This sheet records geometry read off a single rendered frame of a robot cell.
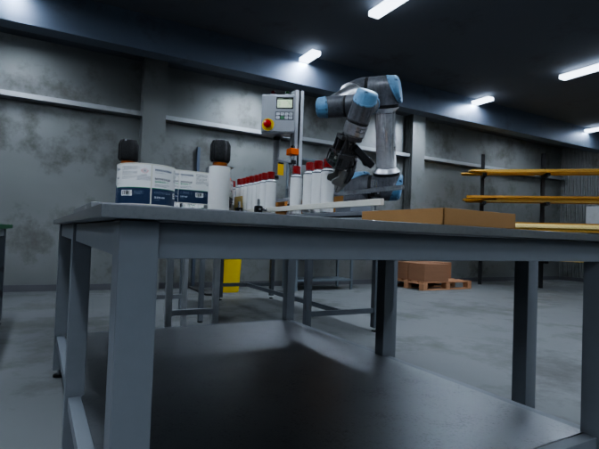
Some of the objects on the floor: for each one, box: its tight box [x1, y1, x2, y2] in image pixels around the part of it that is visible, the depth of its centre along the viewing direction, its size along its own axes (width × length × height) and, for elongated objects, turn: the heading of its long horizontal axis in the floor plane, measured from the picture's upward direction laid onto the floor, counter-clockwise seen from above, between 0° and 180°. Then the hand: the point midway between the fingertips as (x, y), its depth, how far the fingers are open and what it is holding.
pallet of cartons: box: [398, 261, 472, 290], centre depth 783 cm, size 117×83×42 cm
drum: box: [223, 259, 242, 293], centre depth 625 cm, size 36×36×56 cm
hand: (339, 189), depth 163 cm, fingers closed
